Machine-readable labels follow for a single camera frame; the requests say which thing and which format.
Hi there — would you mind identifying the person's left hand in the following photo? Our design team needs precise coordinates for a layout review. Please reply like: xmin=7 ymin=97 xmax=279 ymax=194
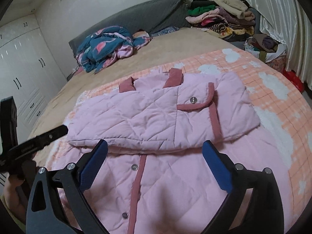
xmin=1 ymin=174 xmax=26 ymax=223

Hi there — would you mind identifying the pink quilted jacket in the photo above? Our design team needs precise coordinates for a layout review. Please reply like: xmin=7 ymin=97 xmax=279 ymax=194
xmin=50 ymin=68 xmax=290 ymax=234

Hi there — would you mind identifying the bag of clothes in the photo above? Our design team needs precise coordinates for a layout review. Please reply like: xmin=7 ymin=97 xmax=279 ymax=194
xmin=244 ymin=34 xmax=287 ymax=62

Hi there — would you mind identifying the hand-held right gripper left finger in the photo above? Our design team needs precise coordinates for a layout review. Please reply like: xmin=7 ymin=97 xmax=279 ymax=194
xmin=26 ymin=139 xmax=109 ymax=234

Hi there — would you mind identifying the grey headboard cushion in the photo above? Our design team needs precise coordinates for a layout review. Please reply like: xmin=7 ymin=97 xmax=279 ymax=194
xmin=68 ymin=0 xmax=189 ymax=54

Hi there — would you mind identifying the orange checked bear blanket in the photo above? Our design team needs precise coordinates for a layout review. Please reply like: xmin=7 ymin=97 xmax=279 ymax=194
xmin=46 ymin=48 xmax=312 ymax=234

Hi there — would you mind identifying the bed with beige sheet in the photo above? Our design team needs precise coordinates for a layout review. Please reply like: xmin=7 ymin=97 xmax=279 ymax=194
xmin=27 ymin=27 xmax=246 ymax=139

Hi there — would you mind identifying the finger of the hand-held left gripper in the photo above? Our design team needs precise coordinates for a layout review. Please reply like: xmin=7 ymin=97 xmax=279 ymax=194
xmin=7 ymin=124 xmax=69 ymax=162

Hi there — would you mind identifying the blue patterned pillow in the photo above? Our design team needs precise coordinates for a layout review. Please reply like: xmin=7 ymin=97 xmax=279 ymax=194
xmin=151 ymin=26 xmax=181 ymax=37

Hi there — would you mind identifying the white wardrobe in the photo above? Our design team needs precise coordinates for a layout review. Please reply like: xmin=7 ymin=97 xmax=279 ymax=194
xmin=0 ymin=13 xmax=69 ymax=188

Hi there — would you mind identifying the blue flamingo print quilt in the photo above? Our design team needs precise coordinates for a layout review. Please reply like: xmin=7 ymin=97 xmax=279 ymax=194
xmin=75 ymin=25 xmax=153 ymax=74

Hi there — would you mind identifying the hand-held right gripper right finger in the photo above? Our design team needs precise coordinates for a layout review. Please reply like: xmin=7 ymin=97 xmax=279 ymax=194
xmin=202 ymin=140 xmax=284 ymax=234

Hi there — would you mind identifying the white satin curtain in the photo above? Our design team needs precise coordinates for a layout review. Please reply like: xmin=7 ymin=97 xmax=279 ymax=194
xmin=240 ymin=0 xmax=312 ymax=95

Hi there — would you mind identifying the red bag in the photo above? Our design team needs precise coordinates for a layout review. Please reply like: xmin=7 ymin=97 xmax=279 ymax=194
xmin=283 ymin=69 xmax=305 ymax=93

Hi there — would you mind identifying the pile of folded clothes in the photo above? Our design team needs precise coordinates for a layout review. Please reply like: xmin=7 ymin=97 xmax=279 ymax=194
xmin=185 ymin=0 xmax=256 ymax=42

